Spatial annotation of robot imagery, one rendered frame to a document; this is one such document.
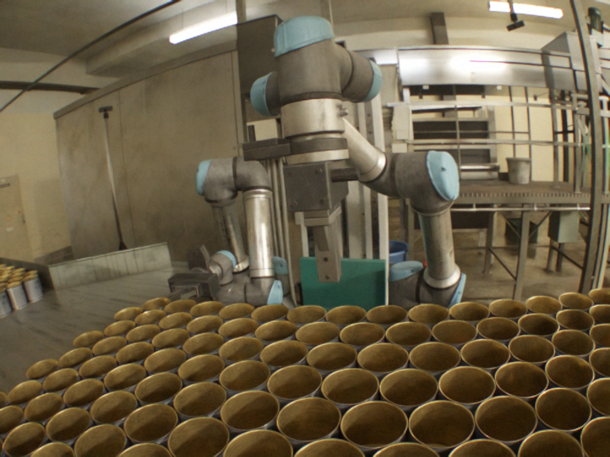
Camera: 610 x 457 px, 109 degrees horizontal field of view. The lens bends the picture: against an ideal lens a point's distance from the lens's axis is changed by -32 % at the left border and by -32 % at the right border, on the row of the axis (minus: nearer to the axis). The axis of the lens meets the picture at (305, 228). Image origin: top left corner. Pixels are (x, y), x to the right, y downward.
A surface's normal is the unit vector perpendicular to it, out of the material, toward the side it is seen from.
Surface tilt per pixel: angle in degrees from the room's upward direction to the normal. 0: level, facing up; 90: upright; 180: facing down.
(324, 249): 120
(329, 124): 89
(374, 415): 90
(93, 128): 90
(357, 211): 90
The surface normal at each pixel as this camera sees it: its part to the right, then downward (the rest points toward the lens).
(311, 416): 0.04, 0.20
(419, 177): -0.61, 0.25
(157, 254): 0.48, 0.15
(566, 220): -0.27, 0.23
